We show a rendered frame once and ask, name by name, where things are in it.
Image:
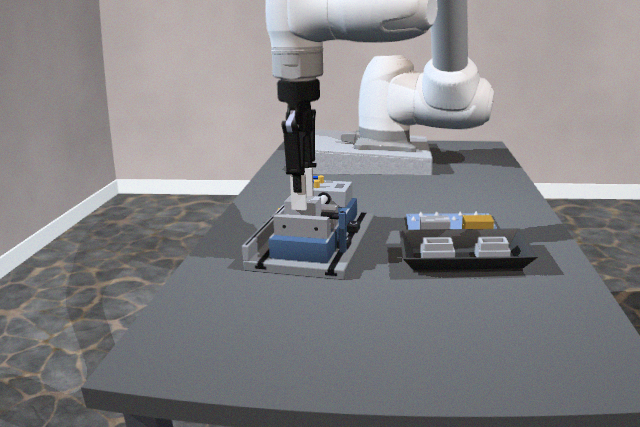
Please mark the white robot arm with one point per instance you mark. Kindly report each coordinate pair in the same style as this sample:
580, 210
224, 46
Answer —
449, 94

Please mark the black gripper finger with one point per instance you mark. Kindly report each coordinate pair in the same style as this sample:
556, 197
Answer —
310, 153
294, 142

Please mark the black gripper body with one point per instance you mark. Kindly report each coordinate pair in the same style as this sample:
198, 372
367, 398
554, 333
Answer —
295, 94

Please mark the yellow rectangular block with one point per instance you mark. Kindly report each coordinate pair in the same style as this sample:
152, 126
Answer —
477, 222

